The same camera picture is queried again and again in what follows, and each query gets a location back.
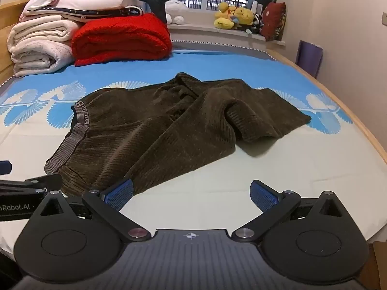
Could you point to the white folded blanket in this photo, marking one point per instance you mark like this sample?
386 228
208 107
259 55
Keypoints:
39 45

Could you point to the dark trimmed folded quilt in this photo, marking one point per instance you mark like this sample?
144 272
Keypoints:
90 12

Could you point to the red folded blanket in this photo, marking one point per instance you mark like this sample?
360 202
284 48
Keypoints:
121 39

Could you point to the white window sill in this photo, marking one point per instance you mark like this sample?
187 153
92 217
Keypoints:
196 31

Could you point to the wall switch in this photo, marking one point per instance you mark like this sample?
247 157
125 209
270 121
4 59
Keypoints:
384 19

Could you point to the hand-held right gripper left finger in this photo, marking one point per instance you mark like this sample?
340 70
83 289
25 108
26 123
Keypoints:
121 195

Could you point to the yellow plush toy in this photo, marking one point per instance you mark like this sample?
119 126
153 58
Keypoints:
223 15
243 15

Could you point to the dark red cushion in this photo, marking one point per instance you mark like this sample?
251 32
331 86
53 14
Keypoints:
273 21

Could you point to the blue and white bed sheet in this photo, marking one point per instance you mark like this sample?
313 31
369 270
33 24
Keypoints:
226 66

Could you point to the white pillow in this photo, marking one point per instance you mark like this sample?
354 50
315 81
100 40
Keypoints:
96 0

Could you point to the purple board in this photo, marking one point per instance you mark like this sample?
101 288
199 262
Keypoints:
308 57

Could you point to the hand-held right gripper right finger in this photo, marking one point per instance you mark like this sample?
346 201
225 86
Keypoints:
263 196

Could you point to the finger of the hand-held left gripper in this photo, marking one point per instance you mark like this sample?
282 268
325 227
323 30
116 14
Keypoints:
4 167
45 181

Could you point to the black and white plush toy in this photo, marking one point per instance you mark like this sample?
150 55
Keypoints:
257 22

